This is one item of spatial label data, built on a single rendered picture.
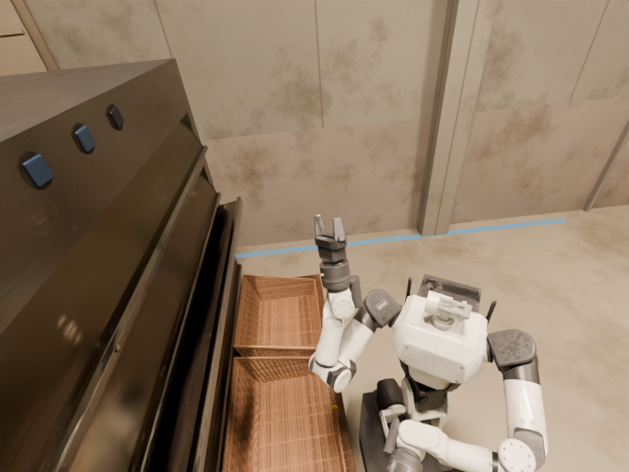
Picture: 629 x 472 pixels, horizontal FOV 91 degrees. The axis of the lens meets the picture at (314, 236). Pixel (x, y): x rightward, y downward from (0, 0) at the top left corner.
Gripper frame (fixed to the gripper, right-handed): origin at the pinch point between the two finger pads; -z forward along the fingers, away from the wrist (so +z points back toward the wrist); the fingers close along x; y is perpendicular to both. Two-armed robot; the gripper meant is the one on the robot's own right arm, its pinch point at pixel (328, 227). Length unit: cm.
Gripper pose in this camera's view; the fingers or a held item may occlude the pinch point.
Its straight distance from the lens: 89.4
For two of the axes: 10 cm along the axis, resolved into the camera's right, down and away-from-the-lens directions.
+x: 4.8, 1.2, -8.7
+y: -8.6, 2.5, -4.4
